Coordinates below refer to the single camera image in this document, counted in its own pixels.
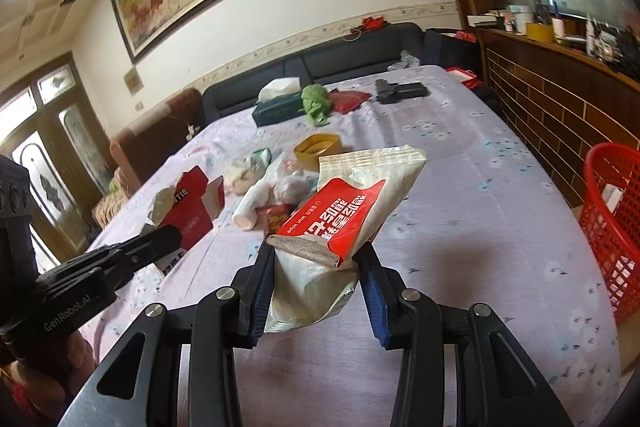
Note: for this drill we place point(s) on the small white bottle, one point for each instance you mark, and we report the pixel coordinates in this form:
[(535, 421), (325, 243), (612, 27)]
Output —
[(591, 37)]

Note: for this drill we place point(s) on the clear plastic bag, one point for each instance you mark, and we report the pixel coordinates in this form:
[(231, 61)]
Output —
[(402, 62)]

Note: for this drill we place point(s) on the torn red white carton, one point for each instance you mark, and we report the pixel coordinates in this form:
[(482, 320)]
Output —
[(195, 202)]

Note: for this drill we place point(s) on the yellow pen holder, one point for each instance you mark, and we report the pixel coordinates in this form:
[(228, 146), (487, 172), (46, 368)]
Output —
[(539, 33)]

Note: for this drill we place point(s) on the wooden counter cabinet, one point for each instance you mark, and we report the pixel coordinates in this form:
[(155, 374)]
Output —
[(550, 107)]

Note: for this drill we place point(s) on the dark green tissue box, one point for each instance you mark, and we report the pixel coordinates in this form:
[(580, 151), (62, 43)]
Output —
[(277, 109)]

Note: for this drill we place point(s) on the green towel cloth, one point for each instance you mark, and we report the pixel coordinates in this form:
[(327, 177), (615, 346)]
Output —
[(315, 104)]

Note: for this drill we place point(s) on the red gift item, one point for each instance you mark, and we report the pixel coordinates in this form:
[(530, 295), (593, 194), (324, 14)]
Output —
[(464, 37)]

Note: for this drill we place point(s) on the white flat box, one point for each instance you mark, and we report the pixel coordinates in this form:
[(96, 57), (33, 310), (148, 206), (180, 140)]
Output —
[(482, 20)]

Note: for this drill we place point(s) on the brown armchair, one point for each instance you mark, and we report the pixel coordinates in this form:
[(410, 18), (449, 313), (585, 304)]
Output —
[(150, 142)]

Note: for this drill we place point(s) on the white grey carton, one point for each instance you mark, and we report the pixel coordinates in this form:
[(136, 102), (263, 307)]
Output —
[(611, 199)]

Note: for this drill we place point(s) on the knotted white plastic bag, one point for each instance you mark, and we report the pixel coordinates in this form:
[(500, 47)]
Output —
[(292, 189)]

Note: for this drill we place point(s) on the dark blue bag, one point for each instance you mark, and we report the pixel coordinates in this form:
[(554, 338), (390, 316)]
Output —
[(445, 49)]

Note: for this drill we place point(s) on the white plastic tube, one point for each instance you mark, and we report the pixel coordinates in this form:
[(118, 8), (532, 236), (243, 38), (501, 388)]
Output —
[(250, 207)]

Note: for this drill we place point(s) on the red plastic basket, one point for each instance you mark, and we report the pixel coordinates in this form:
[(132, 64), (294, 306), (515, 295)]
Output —
[(610, 247)]

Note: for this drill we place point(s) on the black leather sofa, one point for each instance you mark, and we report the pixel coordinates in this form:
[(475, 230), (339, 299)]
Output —
[(325, 57)]

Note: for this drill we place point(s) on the red cloth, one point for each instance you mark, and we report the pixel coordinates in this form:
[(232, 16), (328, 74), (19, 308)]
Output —
[(374, 23)]

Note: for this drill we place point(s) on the patterned brown cushion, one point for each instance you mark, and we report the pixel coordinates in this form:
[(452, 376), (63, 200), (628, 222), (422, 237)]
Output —
[(110, 199)]

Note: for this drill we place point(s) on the yellow plastic container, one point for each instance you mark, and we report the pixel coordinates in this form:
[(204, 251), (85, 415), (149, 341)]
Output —
[(320, 149)]

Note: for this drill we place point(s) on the white jar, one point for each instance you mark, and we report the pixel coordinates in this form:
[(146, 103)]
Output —
[(520, 19)]

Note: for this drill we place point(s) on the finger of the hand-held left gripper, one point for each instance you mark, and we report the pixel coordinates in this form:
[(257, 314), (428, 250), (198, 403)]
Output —
[(155, 242)]

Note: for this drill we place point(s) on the red flat packet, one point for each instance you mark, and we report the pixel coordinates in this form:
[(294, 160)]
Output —
[(350, 101)]

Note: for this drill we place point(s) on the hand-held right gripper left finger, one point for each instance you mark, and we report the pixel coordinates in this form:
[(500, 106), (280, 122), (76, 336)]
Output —
[(260, 307)]

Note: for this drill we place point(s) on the white knit glove green cuff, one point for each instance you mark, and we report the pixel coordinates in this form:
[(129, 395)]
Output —
[(240, 174)]

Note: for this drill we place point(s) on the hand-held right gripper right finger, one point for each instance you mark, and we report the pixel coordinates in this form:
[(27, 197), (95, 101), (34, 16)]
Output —
[(375, 302)]

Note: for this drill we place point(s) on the black toy pistol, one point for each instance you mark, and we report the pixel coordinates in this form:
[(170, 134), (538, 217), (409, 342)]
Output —
[(400, 91)]

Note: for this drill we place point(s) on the wooden glass door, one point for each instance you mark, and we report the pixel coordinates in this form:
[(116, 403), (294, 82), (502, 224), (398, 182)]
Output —
[(50, 122)]

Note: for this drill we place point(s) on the small wall plaque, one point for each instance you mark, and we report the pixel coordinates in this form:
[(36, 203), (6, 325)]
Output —
[(133, 81)]

